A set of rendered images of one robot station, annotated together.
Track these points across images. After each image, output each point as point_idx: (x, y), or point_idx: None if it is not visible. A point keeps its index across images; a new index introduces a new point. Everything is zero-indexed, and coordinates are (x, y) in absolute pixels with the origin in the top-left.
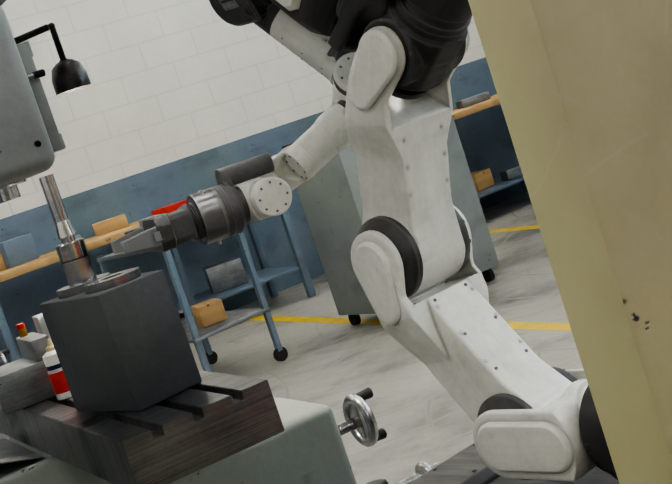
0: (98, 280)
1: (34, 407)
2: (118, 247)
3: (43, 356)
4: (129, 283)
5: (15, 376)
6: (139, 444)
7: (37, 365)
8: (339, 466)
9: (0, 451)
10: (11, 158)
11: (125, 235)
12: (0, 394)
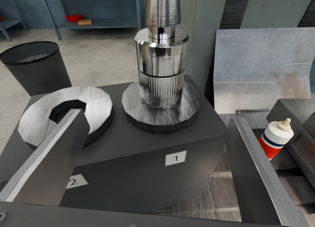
0: (88, 100)
1: (261, 132)
2: (230, 139)
3: (274, 121)
4: (15, 127)
5: (285, 112)
6: None
7: (298, 125)
8: None
9: (265, 126)
10: None
11: (248, 150)
12: (273, 108)
